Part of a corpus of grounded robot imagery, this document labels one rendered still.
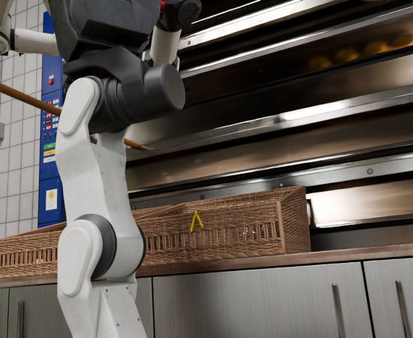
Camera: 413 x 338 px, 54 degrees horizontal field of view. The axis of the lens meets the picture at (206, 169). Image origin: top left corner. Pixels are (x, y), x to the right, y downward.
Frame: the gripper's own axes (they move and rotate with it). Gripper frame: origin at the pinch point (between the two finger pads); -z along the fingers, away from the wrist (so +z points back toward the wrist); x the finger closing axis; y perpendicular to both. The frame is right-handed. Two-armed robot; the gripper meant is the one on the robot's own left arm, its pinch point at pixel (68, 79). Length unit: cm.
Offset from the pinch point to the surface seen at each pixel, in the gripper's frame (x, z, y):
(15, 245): 58, -30, -12
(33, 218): 38, -95, 4
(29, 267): 67, -24, -8
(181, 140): 12, -18, 56
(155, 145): 12, -30, 48
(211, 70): -11, 10, 58
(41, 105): 9.5, -5.5, -8.1
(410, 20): -11, 72, 105
